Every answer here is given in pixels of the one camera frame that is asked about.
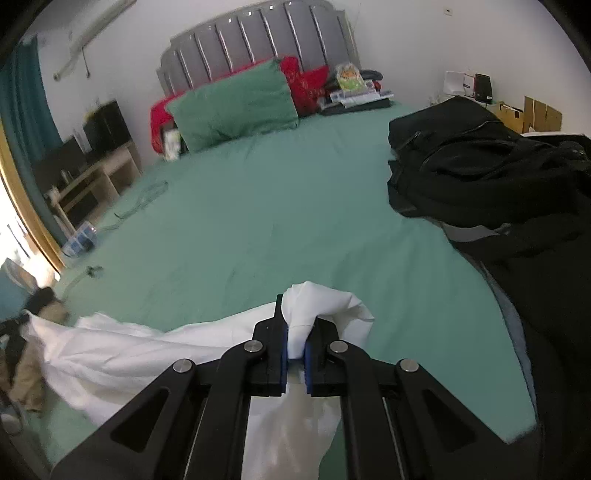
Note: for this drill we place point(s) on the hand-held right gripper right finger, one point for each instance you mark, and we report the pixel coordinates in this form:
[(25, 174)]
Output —
[(308, 364)]

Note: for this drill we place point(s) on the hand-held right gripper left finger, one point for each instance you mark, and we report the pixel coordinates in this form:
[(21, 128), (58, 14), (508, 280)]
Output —
[(282, 350)]

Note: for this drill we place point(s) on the white hooded jacket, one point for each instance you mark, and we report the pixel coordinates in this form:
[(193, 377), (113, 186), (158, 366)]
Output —
[(138, 350)]

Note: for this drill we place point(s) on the bed with green sheet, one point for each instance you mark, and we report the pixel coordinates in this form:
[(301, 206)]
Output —
[(277, 207)]

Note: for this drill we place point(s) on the grey blue garment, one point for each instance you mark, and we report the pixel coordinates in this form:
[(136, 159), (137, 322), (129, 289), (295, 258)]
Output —
[(512, 332)]

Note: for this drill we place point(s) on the white blue power strip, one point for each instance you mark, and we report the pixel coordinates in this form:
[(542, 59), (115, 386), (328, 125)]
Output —
[(81, 240)]

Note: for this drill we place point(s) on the white packet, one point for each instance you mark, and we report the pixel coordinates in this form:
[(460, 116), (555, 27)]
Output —
[(171, 145)]

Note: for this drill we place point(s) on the black cloth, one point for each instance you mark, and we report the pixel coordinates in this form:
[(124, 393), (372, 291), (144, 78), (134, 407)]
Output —
[(39, 297)]

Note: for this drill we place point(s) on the wooden desk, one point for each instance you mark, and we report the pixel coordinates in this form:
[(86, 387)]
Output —
[(115, 166)]

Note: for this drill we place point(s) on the green pillow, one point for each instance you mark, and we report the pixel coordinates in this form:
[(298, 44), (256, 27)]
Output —
[(231, 106)]

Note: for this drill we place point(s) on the black garment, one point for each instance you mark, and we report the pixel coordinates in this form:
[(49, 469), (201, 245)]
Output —
[(554, 300)]

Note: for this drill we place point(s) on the beige garment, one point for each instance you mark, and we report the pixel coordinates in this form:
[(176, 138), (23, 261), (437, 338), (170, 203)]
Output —
[(27, 378)]

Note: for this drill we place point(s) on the large red pillow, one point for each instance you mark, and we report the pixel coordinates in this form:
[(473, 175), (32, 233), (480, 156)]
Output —
[(159, 120)]

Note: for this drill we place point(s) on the black zip jacket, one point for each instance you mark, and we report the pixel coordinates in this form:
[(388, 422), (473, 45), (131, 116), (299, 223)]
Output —
[(461, 152)]

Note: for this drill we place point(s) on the stack of books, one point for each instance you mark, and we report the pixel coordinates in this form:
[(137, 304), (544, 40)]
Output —
[(355, 99)]

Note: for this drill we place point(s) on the small red pillow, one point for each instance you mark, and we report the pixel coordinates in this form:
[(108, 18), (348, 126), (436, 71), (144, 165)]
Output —
[(311, 87)]

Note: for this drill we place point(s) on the colourful snack packet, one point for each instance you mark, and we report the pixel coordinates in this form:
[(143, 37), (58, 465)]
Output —
[(349, 76)]

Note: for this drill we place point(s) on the black computer tower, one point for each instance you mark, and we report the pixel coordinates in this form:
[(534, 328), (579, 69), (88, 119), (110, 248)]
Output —
[(108, 124)]

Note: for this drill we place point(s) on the black monitor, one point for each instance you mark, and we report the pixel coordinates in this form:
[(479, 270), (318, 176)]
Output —
[(60, 161)]

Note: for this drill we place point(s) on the grey padded headboard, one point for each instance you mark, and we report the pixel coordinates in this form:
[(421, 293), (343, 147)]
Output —
[(221, 41)]

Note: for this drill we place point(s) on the white box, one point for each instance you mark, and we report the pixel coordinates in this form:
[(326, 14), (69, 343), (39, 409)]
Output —
[(459, 83)]

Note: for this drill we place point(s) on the black device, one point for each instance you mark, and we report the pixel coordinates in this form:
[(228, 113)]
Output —
[(483, 87)]

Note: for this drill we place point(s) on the cardboard boxes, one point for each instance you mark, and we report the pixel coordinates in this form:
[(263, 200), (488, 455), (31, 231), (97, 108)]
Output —
[(535, 115)]

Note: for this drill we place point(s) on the air conditioner pipe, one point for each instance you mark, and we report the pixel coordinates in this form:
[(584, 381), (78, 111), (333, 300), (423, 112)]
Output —
[(67, 69)]

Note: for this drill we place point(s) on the teal curtain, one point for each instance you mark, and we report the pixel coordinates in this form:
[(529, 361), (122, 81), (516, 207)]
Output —
[(27, 92)]

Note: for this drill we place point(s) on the yellow door frame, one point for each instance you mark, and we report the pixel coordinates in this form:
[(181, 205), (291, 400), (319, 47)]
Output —
[(32, 217)]

